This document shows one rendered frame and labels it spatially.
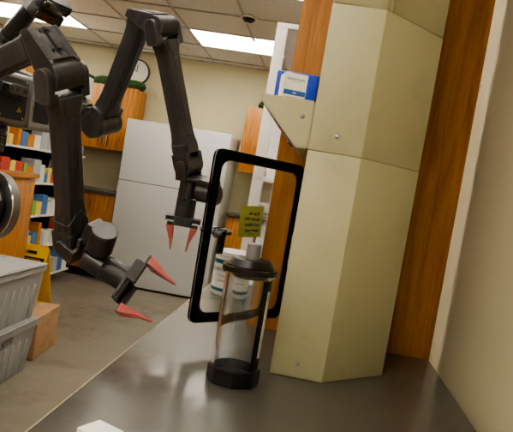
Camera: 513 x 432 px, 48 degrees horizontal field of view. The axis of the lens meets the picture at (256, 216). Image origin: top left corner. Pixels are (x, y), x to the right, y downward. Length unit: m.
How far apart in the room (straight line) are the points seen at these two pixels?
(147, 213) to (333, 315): 5.22
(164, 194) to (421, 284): 4.90
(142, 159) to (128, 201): 0.47
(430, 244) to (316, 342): 0.51
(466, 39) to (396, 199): 0.54
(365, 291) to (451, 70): 0.66
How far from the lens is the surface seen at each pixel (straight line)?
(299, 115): 1.21
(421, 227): 1.60
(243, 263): 1.09
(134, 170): 6.40
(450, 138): 1.62
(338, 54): 1.24
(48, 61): 1.21
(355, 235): 1.22
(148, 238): 6.36
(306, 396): 1.17
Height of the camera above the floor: 1.32
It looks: 3 degrees down
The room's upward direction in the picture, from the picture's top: 10 degrees clockwise
